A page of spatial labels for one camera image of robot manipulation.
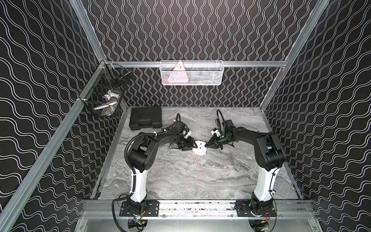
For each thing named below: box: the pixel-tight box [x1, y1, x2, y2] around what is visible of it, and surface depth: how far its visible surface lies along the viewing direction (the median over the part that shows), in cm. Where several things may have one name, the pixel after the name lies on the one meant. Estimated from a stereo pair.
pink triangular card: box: [167, 60, 189, 83], surface depth 91 cm
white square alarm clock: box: [192, 140, 207, 156], surface depth 95 cm
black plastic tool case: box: [128, 106, 163, 131], surface depth 108 cm
